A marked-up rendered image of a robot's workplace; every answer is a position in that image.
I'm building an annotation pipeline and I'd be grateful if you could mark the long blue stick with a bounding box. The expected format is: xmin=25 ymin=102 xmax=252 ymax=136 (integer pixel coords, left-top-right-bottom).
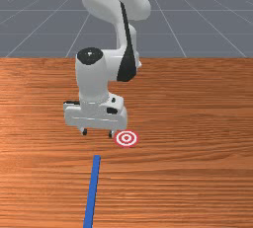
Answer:
xmin=82 ymin=154 xmax=102 ymax=228

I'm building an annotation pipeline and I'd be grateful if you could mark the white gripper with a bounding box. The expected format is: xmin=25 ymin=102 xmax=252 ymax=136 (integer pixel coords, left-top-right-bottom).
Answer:
xmin=62 ymin=93 xmax=128 ymax=139

